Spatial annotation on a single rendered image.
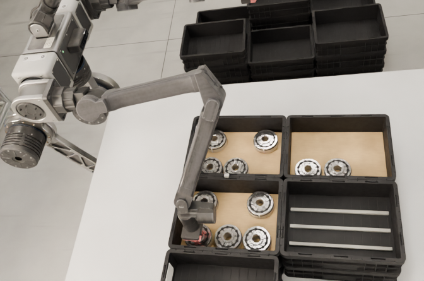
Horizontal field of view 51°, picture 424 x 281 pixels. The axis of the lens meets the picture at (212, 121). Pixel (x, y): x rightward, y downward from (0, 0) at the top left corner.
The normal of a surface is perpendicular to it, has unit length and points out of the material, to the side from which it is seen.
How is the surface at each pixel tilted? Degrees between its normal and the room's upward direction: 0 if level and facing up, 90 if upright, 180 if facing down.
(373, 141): 0
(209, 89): 63
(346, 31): 0
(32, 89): 0
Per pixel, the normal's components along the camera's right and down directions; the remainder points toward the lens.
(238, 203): -0.19, -0.60
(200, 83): -0.15, 0.43
